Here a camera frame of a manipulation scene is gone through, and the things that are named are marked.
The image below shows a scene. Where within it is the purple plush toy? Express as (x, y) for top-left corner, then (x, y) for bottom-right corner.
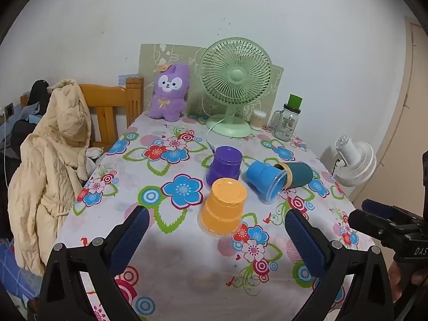
(148, 63), (192, 121)

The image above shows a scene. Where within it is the cotton swab container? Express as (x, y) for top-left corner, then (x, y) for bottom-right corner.
(250, 109), (267, 132)

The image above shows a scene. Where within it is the blue cup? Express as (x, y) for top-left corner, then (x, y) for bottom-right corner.
(246, 160), (289, 204)

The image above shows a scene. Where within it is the white fan cable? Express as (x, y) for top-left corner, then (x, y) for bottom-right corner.
(205, 120), (228, 155)

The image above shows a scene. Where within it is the white fan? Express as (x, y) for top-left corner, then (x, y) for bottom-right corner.
(329, 135), (377, 188)

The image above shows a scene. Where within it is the blue checkered sheet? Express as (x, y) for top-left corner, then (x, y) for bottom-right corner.
(0, 237), (41, 310)

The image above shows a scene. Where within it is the person's right hand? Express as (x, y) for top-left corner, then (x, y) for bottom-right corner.
(389, 260), (428, 305)

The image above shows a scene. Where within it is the beige door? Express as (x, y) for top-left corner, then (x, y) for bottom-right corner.
(351, 15), (428, 215)

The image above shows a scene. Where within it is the purple cup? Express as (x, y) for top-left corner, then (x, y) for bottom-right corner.
(205, 146), (243, 188)

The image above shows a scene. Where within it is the dark cloth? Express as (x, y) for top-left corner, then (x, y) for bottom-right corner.
(0, 120), (36, 161)

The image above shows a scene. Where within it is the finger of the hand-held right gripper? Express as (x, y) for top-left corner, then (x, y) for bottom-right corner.
(348, 210), (403, 241)
(362, 199), (422, 224)

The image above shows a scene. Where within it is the floral tablecloth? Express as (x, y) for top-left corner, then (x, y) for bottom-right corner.
(55, 112), (375, 321)

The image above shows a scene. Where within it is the orange cup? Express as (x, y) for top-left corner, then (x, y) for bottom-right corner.
(198, 178), (247, 239)

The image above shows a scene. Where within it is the beige padded jacket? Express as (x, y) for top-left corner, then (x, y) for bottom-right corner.
(7, 79), (105, 276)

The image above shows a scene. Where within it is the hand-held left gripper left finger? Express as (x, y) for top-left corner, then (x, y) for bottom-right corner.
(38, 205), (150, 321)

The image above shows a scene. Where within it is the light blue patterned paper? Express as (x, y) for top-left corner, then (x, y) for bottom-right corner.
(118, 73), (140, 86)

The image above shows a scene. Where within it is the black garment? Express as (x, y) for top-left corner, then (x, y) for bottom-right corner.
(26, 79), (51, 108)

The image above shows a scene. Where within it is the green desk fan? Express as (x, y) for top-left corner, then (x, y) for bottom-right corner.
(199, 38), (272, 137)

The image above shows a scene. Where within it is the glass jar mug green lid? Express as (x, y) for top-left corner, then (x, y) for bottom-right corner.
(270, 94), (303, 142)

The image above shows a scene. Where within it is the green patterned board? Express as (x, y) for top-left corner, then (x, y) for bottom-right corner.
(139, 43), (284, 128)

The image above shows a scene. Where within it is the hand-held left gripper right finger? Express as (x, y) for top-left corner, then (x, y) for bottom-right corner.
(285, 209), (395, 321)

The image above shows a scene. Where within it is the dark teal cup yellow rim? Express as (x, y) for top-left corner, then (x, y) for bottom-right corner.
(274, 161), (314, 189)

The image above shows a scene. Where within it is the wooden chair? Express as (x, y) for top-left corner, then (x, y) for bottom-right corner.
(20, 78), (144, 151)

